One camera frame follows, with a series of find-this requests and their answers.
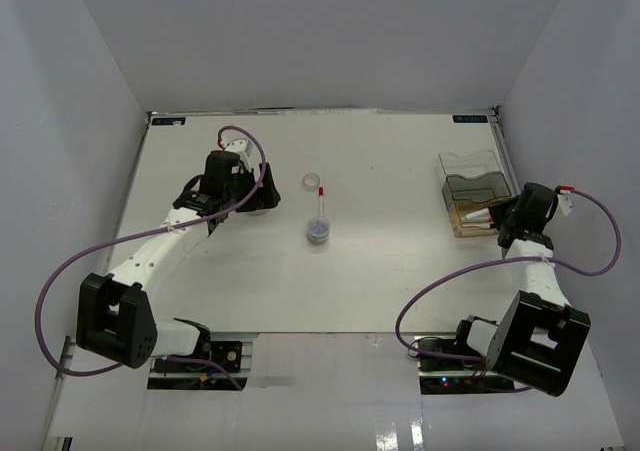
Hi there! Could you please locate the black capped white marker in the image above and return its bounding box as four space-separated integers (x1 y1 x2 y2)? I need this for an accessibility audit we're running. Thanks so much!
465 220 496 230

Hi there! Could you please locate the clear tiered desk organizer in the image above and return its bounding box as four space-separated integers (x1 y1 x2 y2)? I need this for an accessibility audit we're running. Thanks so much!
437 150 513 238

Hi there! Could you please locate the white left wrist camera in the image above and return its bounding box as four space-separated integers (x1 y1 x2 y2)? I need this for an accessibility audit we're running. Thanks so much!
218 138 254 171

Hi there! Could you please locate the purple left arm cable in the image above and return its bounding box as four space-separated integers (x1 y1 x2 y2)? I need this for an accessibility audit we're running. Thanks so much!
33 125 267 377

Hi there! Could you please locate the small clear tape roll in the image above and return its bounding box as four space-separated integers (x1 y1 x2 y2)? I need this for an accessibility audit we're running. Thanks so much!
302 173 321 192

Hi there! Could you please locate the clear cup of paperclips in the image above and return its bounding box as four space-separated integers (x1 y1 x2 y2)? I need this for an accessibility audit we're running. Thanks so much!
306 216 330 245

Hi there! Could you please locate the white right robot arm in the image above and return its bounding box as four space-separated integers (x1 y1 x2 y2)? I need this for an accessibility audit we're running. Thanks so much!
451 183 591 397

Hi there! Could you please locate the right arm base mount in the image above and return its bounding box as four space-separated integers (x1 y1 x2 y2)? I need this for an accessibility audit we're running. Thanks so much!
407 350 514 396

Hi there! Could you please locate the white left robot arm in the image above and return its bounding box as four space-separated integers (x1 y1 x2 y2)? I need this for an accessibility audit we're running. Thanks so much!
76 150 280 370

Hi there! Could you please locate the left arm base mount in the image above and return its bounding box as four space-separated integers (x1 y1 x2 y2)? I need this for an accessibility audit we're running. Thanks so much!
147 341 248 391

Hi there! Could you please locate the blue label sticker right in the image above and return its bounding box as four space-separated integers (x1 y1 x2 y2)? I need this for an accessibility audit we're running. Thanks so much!
452 115 488 124

